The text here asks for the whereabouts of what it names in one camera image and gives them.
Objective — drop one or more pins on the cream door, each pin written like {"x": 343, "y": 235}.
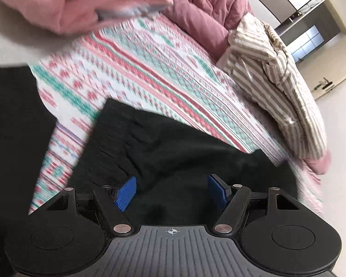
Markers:
{"x": 334, "y": 72}

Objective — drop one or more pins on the white mattress cover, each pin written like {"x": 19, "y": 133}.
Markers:
{"x": 11, "y": 40}

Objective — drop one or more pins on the black pants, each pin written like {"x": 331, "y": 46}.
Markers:
{"x": 176, "y": 155}

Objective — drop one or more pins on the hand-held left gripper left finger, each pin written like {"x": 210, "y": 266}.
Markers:
{"x": 126, "y": 193}

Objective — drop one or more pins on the folded black garment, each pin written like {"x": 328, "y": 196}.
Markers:
{"x": 11, "y": 115}

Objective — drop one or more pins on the mauve comforter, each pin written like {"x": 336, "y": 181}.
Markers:
{"x": 207, "y": 5}

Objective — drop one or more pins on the patterned bed sheet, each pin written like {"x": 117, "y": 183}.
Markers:
{"x": 147, "y": 72}

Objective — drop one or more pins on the pink and grey fleece blanket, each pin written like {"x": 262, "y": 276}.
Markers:
{"x": 75, "y": 5}

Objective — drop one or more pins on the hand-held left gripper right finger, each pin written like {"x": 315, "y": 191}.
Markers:
{"x": 217, "y": 189}

